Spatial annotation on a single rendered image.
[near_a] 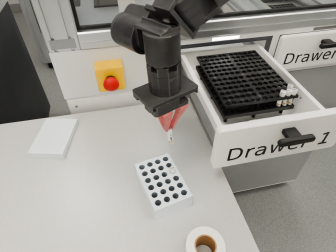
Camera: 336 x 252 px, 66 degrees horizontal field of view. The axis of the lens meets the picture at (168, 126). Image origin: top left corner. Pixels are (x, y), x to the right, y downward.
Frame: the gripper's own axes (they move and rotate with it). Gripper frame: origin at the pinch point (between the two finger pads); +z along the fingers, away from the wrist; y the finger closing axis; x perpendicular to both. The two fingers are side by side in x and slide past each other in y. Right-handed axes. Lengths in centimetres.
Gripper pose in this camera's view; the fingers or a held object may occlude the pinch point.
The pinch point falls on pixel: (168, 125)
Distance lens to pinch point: 51.7
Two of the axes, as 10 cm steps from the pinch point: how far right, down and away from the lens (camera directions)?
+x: 5.5, 5.4, -6.3
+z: 0.5, 7.4, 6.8
